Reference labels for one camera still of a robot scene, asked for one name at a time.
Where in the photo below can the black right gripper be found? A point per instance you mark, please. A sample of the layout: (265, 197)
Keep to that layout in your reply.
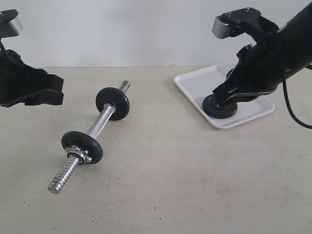
(259, 67)

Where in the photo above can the white rectangular plastic tray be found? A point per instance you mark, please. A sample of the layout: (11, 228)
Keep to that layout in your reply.
(198, 84)

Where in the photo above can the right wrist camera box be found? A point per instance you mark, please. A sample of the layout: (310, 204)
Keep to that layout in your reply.
(230, 24)

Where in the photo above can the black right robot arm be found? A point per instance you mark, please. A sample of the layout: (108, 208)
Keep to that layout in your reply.
(294, 39)

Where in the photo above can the chrome star collar nut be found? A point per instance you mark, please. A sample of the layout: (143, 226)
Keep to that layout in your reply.
(80, 153)

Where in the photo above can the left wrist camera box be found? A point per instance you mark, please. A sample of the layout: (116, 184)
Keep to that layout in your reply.
(10, 26)

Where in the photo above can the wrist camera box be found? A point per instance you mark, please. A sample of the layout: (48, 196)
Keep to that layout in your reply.
(10, 26)
(230, 24)

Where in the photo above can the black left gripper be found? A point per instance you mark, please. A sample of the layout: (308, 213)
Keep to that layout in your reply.
(21, 83)

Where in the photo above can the chrome threaded dumbbell bar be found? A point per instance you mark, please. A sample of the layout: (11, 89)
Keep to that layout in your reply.
(60, 179)

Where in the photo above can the black weight plate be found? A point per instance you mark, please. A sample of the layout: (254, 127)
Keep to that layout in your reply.
(211, 108)
(83, 140)
(117, 98)

